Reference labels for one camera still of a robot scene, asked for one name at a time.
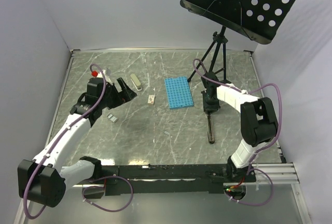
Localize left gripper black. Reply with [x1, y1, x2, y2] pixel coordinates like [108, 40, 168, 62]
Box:
[99, 77, 136, 109]

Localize black beige stapler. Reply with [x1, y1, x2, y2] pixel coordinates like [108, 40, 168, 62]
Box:
[206, 113, 215, 144]

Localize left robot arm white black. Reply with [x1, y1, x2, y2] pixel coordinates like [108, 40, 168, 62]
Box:
[18, 77, 137, 207]

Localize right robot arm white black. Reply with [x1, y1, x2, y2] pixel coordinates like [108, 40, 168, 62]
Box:
[201, 72, 279, 181]

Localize small staple box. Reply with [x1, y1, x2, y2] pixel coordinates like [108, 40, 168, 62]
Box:
[147, 94, 155, 105]

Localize grey staple strips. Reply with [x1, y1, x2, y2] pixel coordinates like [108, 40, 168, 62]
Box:
[107, 114, 118, 123]

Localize blue studded building plate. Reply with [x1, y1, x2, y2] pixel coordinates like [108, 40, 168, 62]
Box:
[164, 76, 194, 109]

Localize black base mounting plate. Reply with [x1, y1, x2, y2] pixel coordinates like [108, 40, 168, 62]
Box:
[101, 164, 256, 194]

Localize black perforated music stand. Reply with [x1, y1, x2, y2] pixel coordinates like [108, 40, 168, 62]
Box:
[179, 0, 312, 92]

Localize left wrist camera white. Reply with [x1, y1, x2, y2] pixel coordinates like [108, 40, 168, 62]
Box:
[91, 68, 113, 85]

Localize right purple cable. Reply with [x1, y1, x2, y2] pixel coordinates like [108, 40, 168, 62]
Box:
[193, 58, 283, 206]

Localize purple cable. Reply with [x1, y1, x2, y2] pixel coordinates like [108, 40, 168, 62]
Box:
[193, 58, 283, 206]
[22, 64, 134, 220]

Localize aluminium frame rail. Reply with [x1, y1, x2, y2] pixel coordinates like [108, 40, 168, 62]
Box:
[15, 163, 299, 223]

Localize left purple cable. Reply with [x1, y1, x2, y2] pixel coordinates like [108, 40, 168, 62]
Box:
[22, 64, 134, 220]

